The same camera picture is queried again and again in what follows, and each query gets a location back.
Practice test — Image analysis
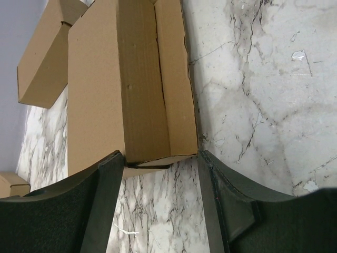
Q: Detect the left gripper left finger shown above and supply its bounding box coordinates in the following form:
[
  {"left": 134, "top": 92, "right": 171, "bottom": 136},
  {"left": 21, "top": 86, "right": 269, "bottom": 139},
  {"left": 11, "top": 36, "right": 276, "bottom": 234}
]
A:
[{"left": 1, "top": 151, "right": 124, "bottom": 252}]

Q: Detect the large flat cardboard box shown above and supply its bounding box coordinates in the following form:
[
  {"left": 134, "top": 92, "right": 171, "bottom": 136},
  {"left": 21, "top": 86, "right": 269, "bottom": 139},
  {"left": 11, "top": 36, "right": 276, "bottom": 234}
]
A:
[{"left": 0, "top": 172, "right": 31, "bottom": 198}]

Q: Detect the folded brown cardboard box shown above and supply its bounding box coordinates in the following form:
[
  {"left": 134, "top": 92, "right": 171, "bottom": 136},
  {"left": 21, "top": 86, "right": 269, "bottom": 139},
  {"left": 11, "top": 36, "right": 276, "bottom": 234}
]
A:
[{"left": 17, "top": 0, "right": 88, "bottom": 109}]

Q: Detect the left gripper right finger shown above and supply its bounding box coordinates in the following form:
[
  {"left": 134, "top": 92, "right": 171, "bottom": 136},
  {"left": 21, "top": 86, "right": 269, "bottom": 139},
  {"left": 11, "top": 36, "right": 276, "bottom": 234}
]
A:
[{"left": 197, "top": 150, "right": 336, "bottom": 252}]

